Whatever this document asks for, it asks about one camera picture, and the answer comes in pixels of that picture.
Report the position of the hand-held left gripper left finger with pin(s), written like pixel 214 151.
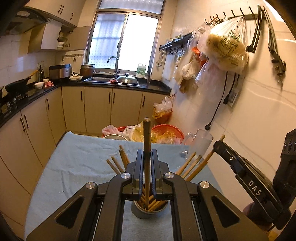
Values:
pixel 140 171

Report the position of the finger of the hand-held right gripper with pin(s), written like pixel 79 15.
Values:
pixel 254 187

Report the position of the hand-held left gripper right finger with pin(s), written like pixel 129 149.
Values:
pixel 153 171

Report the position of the wooden chopstick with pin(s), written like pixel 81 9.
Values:
pixel 147 139

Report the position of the bunch of wooden chopsticks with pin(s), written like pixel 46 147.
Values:
pixel 195 171

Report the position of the black chopstick holder cup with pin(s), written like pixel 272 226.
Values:
pixel 148 214

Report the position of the person's right hand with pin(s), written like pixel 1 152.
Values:
pixel 247 208

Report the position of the metal basin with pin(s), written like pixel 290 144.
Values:
pixel 115 137

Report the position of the red plastic basket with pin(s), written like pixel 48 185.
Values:
pixel 168 129

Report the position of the clear glass mug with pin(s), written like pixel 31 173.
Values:
pixel 201 143

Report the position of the orange bin with bags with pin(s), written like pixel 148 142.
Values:
pixel 163 113

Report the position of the grey table cloth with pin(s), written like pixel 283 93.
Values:
pixel 76 166

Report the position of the beige kitchen cabinets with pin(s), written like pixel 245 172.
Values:
pixel 92 109

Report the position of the metal pot lid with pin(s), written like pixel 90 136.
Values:
pixel 127 79

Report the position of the green detergent bottle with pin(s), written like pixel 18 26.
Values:
pixel 140 70

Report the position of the steel kitchen sink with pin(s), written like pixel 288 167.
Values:
pixel 97 80

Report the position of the white cutting board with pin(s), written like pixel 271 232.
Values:
pixel 168 68

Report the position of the hanging clear plastic bags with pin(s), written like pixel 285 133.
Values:
pixel 192 67

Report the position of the chrome faucet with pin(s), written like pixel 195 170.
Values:
pixel 114 62

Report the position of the brown cooking pot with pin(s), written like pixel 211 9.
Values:
pixel 87 71

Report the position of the black hanging tongs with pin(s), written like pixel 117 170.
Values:
pixel 274 46
pixel 255 34

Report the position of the pink cloth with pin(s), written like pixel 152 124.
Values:
pixel 49 84

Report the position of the steel rice cooker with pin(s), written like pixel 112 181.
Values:
pixel 59 71

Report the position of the kitchen window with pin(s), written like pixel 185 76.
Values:
pixel 124 41

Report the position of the white bowl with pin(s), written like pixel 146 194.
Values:
pixel 38 85

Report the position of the plastic bag with yellow contents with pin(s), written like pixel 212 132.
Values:
pixel 227 46

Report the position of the metal kettle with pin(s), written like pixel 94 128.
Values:
pixel 41 74

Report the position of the gas stove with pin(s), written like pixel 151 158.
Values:
pixel 13 102

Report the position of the black wok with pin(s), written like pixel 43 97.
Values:
pixel 17 85

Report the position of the stacked white dishes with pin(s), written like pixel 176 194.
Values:
pixel 61 44

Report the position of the range hood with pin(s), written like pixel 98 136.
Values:
pixel 23 20

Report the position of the wall power socket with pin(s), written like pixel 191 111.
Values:
pixel 233 97

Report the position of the black wall shelf rack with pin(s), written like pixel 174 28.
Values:
pixel 175 42

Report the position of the black wall hook rail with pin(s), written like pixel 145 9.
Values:
pixel 245 16

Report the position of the upper wall cabinets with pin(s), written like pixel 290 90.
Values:
pixel 57 14

